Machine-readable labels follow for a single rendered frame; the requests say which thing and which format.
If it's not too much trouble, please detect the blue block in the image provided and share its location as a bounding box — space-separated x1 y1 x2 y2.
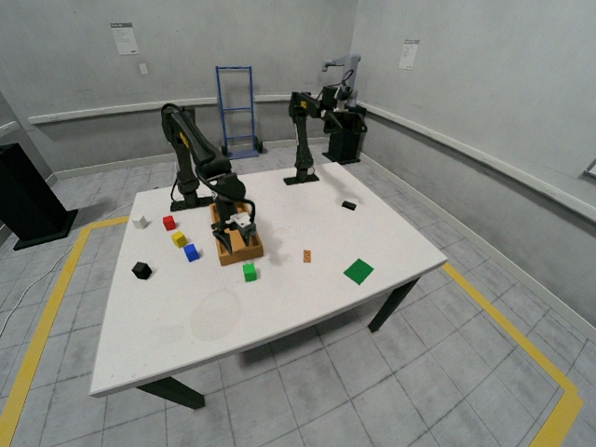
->
183 243 199 263

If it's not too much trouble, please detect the red block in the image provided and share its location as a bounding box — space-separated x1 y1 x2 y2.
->
163 215 176 231

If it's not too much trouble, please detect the yellow block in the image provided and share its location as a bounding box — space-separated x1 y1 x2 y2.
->
171 231 187 249

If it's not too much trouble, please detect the wooden tray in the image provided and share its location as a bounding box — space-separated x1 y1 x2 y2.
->
210 201 264 266

